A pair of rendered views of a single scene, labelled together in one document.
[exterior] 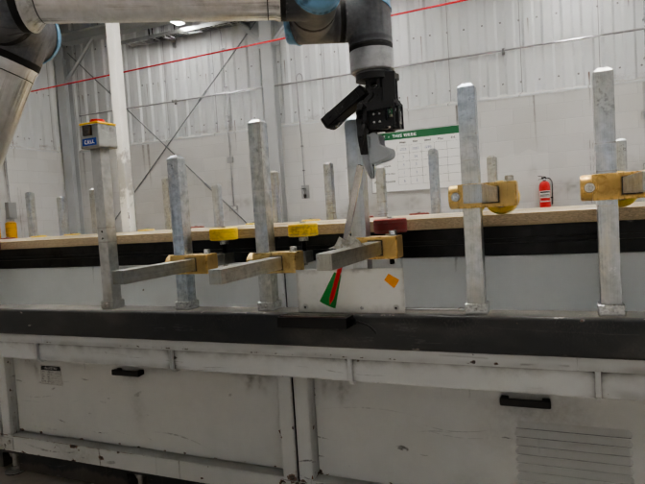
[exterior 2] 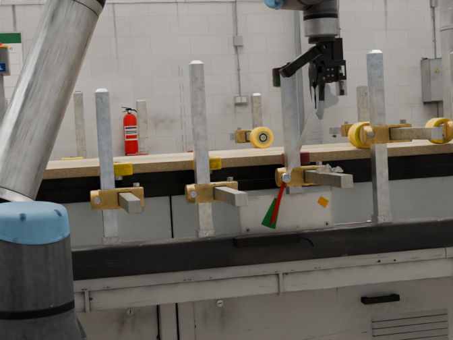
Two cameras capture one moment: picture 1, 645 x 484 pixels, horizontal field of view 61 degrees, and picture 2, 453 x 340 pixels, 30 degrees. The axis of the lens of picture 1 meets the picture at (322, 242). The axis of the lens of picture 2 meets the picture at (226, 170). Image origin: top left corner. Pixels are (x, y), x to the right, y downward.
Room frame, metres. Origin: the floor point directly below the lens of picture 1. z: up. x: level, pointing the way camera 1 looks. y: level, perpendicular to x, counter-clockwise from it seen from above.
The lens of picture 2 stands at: (-0.52, 1.38, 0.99)
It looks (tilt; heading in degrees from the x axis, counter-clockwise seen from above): 3 degrees down; 325
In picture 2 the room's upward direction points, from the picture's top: 3 degrees counter-clockwise
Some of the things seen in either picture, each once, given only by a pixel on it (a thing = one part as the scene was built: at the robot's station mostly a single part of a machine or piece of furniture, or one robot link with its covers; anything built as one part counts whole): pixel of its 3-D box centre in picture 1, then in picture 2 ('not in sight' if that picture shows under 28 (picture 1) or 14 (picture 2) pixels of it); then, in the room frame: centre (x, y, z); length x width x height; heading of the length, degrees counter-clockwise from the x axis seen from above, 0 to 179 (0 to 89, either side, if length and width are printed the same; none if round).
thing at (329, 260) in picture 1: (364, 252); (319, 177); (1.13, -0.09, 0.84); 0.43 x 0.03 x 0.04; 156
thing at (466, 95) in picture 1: (471, 200); (378, 137); (1.14, -0.32, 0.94); 0.03 x 0.03 x 0.48; 66
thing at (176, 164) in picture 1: (182, 247); (107, 181); (1.44, 0.37, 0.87); 0.03 x 0.03 x 0.48; 66
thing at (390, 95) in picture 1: (377, 104); (325, 61); (1.14, -0.13, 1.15); 0.09 x 0.08 x 0.12; 66
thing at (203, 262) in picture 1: (191, 263); (116, 198); (1.43, 0.35, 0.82); 0.13 x 0.06 x 0.05; 66
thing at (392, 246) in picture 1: (371, 247); (300, 175); (1.23, -0.11, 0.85); 0.13 x 0.06 x 0.05; 66
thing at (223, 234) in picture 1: (225, 246); (118, 181); (1.55, 0.28, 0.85); 0.08 x 0.08 x 0.11
